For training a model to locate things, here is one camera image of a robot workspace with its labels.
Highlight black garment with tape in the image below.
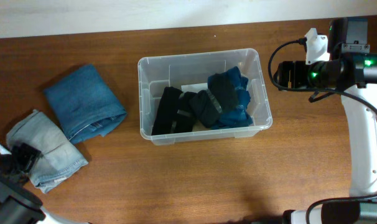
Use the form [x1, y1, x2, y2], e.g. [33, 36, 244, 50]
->
[152, 87, 197, 136]

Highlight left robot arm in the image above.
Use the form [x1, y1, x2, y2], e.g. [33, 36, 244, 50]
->
[0, 144, 78, 224]

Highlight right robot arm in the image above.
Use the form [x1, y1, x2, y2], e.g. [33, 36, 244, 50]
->
[269, 17, 377, 223]

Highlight small black garment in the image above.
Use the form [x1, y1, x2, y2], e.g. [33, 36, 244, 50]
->
[189, 73, 239, 128]

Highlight clear plastic storage bin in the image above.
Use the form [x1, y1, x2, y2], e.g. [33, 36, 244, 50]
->
[137, 49, 273, 146]

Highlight dark blue jeans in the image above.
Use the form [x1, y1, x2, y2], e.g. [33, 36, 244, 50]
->
[44, 65, 127, 144]

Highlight light blue jeans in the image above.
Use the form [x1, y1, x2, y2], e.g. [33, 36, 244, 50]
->
[6, 110, 88, 194]

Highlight navy blue garment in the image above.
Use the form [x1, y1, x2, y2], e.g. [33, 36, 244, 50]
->
[211, 67, 253, 129]

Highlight white label in bin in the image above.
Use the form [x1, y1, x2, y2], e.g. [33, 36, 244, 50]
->
[181, 83, 208, 93]

